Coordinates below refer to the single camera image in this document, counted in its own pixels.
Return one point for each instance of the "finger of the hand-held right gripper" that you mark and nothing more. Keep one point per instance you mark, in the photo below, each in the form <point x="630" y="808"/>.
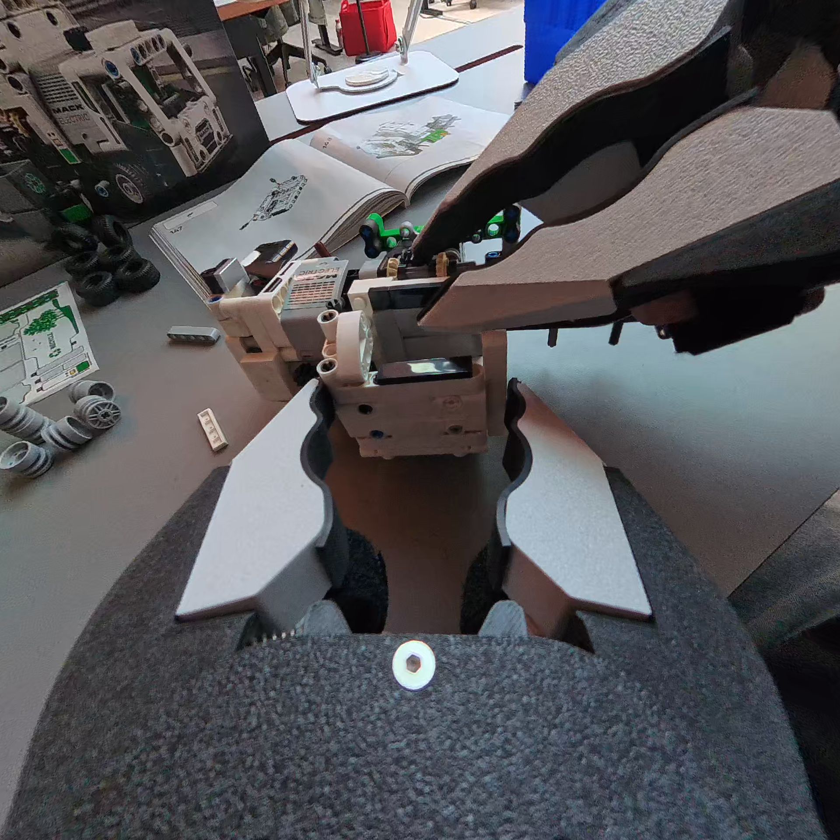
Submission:
<point x="656" y="229"/>
<point x="590" y="111"/>

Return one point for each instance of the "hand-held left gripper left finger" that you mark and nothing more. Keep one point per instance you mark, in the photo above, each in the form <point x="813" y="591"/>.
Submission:
<point x="262" y="518"/>

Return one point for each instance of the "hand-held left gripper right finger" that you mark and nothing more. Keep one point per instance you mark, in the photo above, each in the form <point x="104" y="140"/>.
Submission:
<point x="564" y="531"/>

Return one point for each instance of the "white lego truck model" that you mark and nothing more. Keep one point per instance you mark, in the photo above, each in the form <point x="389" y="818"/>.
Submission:
<point x="407" y="400"/>

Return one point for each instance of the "small white lego plate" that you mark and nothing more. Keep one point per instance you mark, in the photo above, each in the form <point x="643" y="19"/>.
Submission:
<point x="212" y="430"/>

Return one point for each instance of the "grey lego beam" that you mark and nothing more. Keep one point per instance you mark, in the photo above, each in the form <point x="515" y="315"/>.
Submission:
<point x="193" y="334"/>

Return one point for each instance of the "lego set box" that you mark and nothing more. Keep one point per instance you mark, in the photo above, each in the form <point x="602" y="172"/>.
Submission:
<point x="131" y="98"/>

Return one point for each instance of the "blue plastic bin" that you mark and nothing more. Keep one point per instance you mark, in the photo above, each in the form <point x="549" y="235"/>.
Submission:
<point x="558" y="33"/>

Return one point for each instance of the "white desk stand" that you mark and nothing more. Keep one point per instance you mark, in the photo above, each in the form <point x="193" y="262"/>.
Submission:
<point x="394" y="92"/>

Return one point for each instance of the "pile of grey wheel rims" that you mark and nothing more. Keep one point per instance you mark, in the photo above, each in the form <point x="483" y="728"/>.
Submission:
<point x="65" y="426"/>

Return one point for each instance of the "red container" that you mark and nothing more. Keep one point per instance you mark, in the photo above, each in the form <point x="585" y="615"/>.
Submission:
<point x="367" y="26"/>

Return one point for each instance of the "green and white sticker sheet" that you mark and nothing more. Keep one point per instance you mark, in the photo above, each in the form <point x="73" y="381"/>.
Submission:
<point x="39" y="348"/>

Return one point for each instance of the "open instruction booklet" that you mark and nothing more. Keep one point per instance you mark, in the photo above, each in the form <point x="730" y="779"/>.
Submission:
<point x="308" y="190"/>

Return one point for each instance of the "pile of black tyres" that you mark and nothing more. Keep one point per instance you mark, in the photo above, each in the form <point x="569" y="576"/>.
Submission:
<point x="108" y="262"/>

